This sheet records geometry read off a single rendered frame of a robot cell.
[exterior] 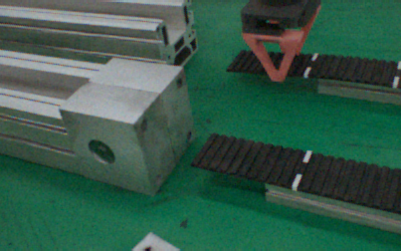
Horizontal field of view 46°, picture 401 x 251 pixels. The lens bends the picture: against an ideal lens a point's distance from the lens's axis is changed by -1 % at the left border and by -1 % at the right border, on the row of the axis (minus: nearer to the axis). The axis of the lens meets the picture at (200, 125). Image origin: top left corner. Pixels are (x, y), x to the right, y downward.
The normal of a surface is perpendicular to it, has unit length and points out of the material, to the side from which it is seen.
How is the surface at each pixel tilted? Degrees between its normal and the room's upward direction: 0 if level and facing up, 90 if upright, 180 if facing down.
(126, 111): 0
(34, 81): 90
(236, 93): 0
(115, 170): 90
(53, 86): 90
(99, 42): 90
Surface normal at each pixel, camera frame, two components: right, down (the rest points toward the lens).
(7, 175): -0.14, -0.78
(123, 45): -0.43, 0.59
